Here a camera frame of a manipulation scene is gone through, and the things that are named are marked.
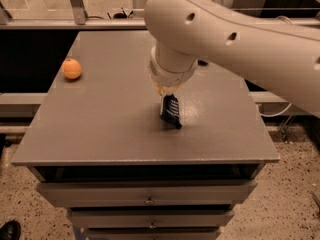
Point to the grey drawer cabinet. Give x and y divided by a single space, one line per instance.
105 127

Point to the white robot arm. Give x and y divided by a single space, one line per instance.
279 57

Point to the middle grey drawer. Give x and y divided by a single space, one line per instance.
150 218

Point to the orange fruit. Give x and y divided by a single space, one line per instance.
71 69

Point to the dark blue rxbar wrapper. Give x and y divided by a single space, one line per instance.
169 111

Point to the top grey drawer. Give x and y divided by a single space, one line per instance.
75 195

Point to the grey drawer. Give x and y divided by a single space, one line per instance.
164 234
150 218
75 195

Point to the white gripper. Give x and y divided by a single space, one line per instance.
170 74

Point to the black shoe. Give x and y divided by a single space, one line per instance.
10 231

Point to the bottom grey drawer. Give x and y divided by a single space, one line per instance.
164 234

